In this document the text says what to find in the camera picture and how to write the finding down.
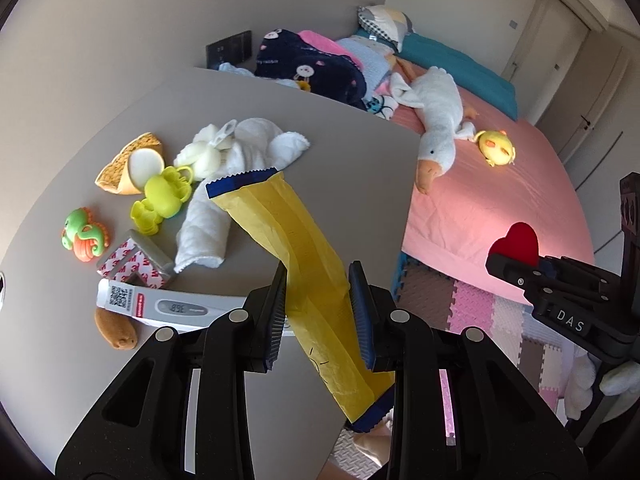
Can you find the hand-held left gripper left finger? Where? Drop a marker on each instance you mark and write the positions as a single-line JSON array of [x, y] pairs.
[[277, 310]]

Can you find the green orange plastic toy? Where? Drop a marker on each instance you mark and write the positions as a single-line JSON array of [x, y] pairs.
[[80, 232]]

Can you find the yellow-green plastic toy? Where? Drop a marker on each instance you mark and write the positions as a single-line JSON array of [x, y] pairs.
[[160, 199]]

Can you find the white round disc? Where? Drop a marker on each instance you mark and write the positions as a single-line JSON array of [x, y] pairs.
[[146, 167]]

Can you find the person's right hand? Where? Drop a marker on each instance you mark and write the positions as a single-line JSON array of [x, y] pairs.
[[622, 377]]

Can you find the white thermometer box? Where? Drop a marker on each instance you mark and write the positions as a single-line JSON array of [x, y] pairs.
[[175, 307]]

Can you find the brown plush toy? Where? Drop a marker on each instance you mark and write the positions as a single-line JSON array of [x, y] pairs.
[[117, 332]]

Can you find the yellow chick plush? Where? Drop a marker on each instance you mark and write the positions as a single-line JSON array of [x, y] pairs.
[[495, 147]]

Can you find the pink blanket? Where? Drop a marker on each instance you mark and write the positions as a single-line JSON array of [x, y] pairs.
[[320, 40]]

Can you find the white goose plush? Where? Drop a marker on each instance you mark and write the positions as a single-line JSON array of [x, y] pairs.
[[440, 110]]

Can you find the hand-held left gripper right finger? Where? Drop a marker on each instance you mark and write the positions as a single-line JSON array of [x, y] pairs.
[[361, 315]]

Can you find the red white tape pack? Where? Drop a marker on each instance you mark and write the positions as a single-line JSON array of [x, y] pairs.
[[131, 260]]

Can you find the red heart toy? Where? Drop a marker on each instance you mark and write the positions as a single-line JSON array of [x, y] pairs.
[[520, 242]]

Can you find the pastel foam floor mat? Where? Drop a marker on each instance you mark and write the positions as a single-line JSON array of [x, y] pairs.
[[480, 310]]

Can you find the light blue blanket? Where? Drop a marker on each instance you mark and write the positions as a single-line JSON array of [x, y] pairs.
[[370, 60]]

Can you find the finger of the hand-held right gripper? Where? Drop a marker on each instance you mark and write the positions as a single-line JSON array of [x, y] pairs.
[[575, 275], [530, 280]]

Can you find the black wall switch panel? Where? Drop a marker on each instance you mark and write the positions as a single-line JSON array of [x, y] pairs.
[[230, 47]]

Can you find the person's bare leg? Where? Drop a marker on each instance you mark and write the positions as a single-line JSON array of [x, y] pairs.
[[367, 447]]

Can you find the soybean print snack packet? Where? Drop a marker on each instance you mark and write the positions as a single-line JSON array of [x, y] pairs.
[[116, 176]]

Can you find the light blue cloth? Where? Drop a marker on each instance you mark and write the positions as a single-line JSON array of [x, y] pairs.
[[237, 69]]

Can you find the white cartoon print cloth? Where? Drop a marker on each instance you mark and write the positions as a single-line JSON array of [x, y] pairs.
[[382, 106]]

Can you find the navy printed blanket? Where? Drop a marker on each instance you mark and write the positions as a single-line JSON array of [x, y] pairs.
[[325, 75]]

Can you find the teal duvet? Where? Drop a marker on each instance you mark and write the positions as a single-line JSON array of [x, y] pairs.
[[465, 67]]

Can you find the checkered pillow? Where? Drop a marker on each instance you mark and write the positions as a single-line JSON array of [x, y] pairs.
[[385, 22]]

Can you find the yellow blue-edged packet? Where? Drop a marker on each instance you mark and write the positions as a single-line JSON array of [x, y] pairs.
[[300, 240]]

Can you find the beige door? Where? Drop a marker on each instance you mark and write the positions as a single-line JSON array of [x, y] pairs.
[[595, 110], [545, 45]]

